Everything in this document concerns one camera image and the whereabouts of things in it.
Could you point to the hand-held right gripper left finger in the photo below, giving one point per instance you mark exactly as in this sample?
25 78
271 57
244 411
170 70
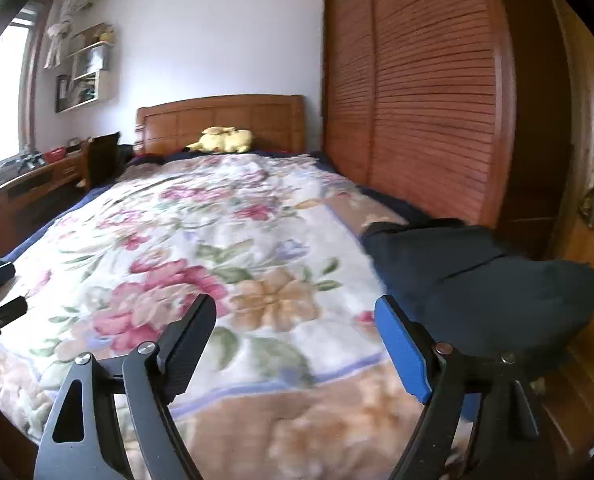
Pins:
187 345

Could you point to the hanging door ornament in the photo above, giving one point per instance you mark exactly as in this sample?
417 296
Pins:
591 207

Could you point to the row of binders and papers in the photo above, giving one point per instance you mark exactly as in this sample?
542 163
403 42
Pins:
74 92

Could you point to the black angular tool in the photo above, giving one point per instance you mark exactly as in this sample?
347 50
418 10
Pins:
31 161

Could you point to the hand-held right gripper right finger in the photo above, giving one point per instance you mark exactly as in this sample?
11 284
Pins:
402 347

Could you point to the white paper bag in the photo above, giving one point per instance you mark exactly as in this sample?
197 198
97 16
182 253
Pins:
91 62

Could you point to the black trench coat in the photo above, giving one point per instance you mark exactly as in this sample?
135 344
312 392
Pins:
477 280

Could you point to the small yellow ornament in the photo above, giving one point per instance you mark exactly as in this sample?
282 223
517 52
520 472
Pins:
107 36

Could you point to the cream knotted curtain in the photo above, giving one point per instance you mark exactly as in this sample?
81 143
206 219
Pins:
64 25

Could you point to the yellow plush toy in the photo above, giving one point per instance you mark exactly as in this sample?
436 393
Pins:
222 141

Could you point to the wooden bed headboard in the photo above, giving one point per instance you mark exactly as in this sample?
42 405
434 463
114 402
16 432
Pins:
177 120

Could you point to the wooden chair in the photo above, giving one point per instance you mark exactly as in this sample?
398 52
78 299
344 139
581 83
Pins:
102 160

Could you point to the wooden door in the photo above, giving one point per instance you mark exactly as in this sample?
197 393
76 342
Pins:
577 310

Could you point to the white wall shelf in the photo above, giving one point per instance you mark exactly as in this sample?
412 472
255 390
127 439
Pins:
104 85

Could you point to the wood-framed window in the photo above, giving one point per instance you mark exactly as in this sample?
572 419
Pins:
7 100

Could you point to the wooden louvred wardrobe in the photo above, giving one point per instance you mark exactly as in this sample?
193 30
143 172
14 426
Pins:
427 85

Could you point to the floral blanket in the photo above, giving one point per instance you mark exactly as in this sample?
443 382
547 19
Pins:
202 230

